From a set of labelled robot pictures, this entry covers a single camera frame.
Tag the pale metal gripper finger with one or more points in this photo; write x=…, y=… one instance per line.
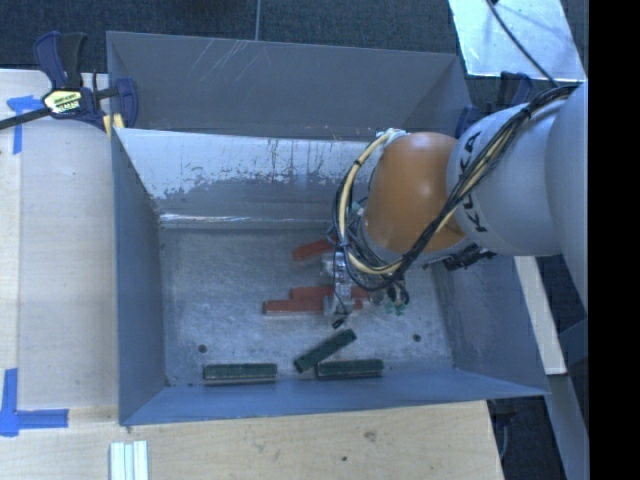
x=331, y=266
x=332, y=307

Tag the red-brown flat block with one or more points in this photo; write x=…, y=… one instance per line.
x=312, y=293
x=311, y=249
x=292, y=307

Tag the dark green flat block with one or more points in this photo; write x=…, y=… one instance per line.
x=325, y=350
x=350, y=369
x=240, y=371

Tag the grey metal bin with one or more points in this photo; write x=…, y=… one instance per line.
x=240, y=288

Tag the pale wood flat board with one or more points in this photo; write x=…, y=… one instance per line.
x=65, y=268

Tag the black cylinder on white bracket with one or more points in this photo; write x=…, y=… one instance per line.
x=465, y=260

